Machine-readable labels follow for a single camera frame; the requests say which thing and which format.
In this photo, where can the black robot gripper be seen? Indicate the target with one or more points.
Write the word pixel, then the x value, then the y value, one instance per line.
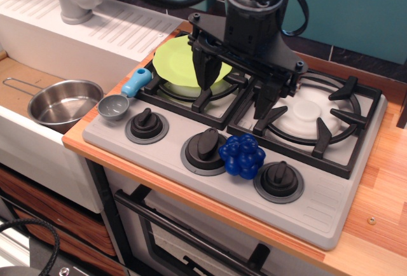
pixel 249 38

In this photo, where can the blue toy blueberry cluster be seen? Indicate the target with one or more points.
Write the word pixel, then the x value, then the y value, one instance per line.
pixel 242 156

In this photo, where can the grey spoon with blue handle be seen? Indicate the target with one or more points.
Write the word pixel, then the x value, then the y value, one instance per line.
pixel 114 107

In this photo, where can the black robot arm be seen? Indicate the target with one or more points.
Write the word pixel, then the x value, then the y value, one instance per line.
pixel 248 38

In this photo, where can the lime green plate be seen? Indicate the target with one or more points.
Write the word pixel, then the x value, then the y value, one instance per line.
pixel 173 61

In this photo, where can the stainless steel pot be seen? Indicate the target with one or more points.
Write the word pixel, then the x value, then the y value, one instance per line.
pixel 61 105

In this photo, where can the white toy sink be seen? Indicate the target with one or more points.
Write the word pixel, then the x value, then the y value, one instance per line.
pixel 39 48

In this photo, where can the black left burner grate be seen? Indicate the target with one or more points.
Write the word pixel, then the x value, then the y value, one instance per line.
pixel 215 113

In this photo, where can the black burner grate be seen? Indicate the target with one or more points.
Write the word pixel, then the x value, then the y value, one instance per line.
pixel 360 109
pixel 215 113

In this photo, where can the white right burner cap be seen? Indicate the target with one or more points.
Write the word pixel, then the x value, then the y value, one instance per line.
pixel 303 111

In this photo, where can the black middle stove knob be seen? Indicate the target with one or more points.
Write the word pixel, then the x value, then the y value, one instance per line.
pixel 199 153

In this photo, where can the black stove knob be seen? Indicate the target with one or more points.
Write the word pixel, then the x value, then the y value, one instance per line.
pixel 199 153
pixel 279 183
pixel 146 127

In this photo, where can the black right burner grate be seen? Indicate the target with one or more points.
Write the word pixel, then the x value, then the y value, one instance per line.
pixel 360 109

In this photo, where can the black left stove knob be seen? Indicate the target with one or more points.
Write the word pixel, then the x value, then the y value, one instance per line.
pixel 146 127

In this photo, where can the black right stove knob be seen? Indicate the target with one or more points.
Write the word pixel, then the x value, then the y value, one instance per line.
pixel 279 183

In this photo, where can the grey toy stovetop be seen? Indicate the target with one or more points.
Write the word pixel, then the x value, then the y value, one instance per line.
pixel 296 168

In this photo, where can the oven door with window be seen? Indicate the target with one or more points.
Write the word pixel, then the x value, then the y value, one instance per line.
pixel 234 241

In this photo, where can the wooden drawer front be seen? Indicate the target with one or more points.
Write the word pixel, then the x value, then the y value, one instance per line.
pixel 84 238

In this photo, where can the black oven door handle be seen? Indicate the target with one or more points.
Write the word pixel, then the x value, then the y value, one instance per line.
pixel 185 234

